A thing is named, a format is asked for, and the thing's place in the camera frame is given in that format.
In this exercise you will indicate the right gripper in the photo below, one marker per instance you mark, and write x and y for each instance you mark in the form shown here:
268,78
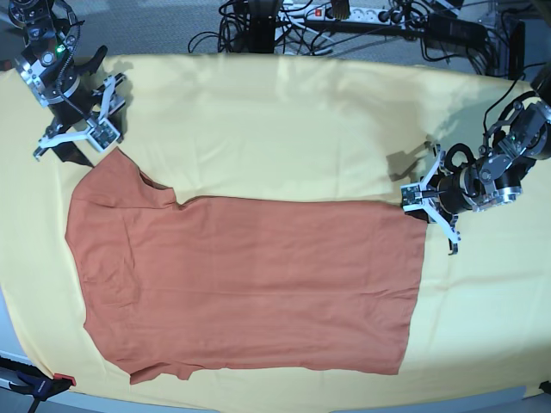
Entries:
69,110

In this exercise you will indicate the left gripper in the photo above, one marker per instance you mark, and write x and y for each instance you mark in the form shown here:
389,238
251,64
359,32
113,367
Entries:
458,190

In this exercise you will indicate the orange T-shirt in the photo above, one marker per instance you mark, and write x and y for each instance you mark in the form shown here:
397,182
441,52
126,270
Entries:
221,282

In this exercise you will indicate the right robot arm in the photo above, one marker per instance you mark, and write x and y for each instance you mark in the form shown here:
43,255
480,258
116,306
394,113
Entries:
52,34

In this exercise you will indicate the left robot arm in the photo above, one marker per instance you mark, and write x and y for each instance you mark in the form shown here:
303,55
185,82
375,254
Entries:
509,149

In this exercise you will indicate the black power adapter box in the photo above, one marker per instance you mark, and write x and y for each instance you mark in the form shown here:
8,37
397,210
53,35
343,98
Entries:
455,31

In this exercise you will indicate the black upright box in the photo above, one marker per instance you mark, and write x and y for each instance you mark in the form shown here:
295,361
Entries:
516,49

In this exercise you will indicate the white power strip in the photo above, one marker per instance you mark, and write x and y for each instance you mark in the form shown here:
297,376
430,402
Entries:
385,17

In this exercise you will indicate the yellow table cloth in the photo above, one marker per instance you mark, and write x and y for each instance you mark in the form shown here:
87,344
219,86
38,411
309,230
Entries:
291,129

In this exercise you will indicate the black clamp at right edge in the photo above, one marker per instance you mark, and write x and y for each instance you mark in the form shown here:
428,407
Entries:
545,387

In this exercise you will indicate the black table leg post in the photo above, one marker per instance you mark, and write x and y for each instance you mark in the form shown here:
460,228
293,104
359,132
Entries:
262,26

